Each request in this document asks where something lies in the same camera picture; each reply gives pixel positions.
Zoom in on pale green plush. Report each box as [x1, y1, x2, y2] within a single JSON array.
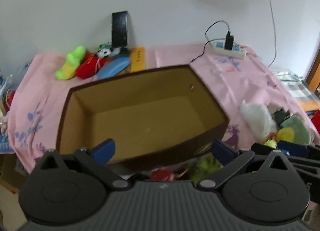
[[280, 114, 313, 145]]

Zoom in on black charger plug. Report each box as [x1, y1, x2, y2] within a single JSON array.
[[224, 31, 234, 50]]

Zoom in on yellow book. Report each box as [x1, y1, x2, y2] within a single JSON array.
[[130, 47, 145, 72]]

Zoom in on fuzzy green plush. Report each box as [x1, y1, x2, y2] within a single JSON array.
[[188, 156, 221, 184]]

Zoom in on small panda plush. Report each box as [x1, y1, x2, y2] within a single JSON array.
[[96, 43, 129, 58]]

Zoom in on grey wall cable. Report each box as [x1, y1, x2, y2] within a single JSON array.
[[267, 0, 278, 68]]

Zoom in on brown cardboard box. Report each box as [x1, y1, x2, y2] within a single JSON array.
[[56, 65, 229, 171]]

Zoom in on yellow fuzzy plush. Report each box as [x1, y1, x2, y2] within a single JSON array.
[[276, 127, 295, 143]]

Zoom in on green yellow plush toy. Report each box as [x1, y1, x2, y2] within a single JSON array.
[[55, 46, 86, 80]]

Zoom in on red plush toy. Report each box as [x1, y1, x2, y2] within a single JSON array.
[[75, 53, 109, 80]]

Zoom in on blue glasses case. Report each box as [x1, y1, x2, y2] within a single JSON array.
[[97, 56, 131, 80]]

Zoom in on red plush item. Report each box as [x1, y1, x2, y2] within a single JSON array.
[[150, 168, 188, 182]]

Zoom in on pink deer print tablecloth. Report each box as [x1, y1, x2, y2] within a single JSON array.
[[8, 50, 319, 172]]

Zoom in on white power strip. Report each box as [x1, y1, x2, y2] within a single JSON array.
[[209, 40, 248, 60]]

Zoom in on white plush toy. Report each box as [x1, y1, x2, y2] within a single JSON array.
[[239, 101, 278, 144]]

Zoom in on black charger cable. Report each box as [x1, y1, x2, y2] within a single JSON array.
[[190, 20, 231, 63]]

